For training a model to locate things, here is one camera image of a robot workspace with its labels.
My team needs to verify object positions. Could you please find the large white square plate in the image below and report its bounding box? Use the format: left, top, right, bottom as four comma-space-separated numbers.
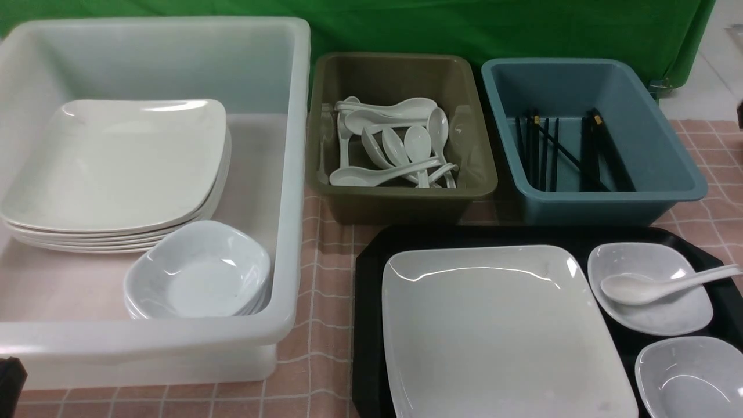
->
381, 244, 639, 417

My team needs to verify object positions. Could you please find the white soup spoon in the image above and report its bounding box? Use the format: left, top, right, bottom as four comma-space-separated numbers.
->
600, 265, 741, 306

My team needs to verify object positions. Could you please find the white bowl tray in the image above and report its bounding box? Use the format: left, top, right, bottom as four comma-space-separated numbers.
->
587, 242, 713, 337
634, 336, 742, 417

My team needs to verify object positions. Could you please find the white spoon long front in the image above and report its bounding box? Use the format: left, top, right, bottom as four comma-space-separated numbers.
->
329, 158, 441, 187

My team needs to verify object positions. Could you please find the white spoon middle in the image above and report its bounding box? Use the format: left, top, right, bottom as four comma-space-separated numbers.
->
403, 126, 432, 163

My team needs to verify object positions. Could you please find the white spoon top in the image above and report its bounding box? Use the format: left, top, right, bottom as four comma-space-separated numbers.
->
334, 97, 438, 119

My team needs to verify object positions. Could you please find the white spoon right upright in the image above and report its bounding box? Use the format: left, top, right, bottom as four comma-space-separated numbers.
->
425, 107, 449, 168

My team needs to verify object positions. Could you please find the olive green plastic bin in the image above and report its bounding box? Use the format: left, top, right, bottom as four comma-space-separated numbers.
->
306, 52, 498, 225

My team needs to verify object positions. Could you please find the stack of white bowls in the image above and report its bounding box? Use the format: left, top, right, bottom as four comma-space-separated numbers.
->
123, 220, 272, 319

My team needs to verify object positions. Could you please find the pink checked tablecloth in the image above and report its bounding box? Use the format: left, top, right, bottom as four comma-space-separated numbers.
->
15, 120, 741, 417

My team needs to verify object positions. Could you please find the black serving tray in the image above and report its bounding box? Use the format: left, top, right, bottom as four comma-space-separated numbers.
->
351, 225, 742, 417

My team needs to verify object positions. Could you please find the black chopstick diagonal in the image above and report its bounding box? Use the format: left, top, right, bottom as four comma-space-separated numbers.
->
528, 116, 611, 192

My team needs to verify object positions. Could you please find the black chopsticks right bundle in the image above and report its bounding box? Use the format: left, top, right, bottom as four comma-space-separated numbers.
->
579, 108, 636, 192

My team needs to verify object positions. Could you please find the stack of white plates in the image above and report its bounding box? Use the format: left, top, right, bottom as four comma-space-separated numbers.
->
2, 99, 232, 254

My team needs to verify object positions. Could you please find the blue plastic bin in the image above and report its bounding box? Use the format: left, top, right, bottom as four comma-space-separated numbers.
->
481, 58, 708, 226

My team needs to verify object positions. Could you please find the large translucent white tub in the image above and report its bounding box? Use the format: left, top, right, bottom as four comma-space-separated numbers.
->
2, 16, 311, 391

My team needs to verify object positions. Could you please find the green backdrop cloth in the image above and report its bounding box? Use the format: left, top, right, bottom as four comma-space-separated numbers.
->
1, 1, 716, 88

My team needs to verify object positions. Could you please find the dark object bottom left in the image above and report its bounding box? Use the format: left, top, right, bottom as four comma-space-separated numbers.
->
0, 357, 28, 417

